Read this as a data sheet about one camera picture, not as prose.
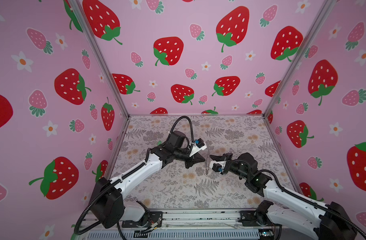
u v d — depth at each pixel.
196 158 0.66
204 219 0.75
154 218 0.74
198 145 0.64
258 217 0.66
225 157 0.67
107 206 0.40
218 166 0.62
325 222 0.41
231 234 0.70
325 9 0.69
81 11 0.69
